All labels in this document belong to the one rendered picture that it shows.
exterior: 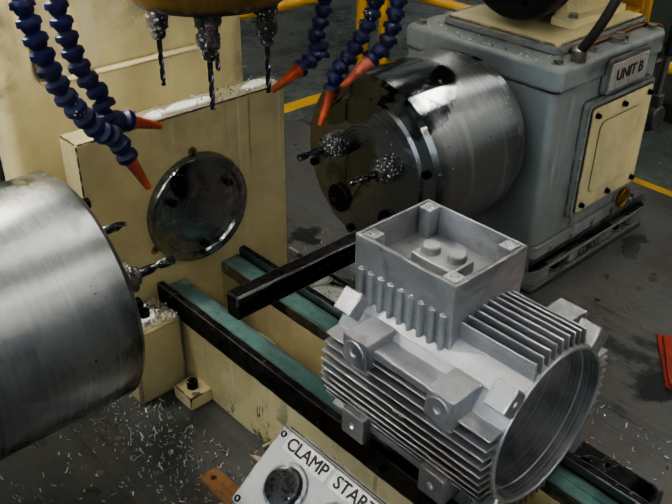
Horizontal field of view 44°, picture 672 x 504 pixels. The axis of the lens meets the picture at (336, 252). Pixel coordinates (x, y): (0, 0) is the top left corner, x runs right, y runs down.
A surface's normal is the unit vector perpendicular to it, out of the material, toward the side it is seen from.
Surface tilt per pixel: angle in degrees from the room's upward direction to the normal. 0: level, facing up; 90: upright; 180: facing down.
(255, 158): 90
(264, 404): 90
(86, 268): 51
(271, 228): 90
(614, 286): 0
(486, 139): 66
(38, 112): 90
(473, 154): 73
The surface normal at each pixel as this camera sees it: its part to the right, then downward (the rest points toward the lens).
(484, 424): -0.01, -0.84
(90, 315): 0.64, 0.07
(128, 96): 0.68, 0.40
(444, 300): -0.73, 0.35
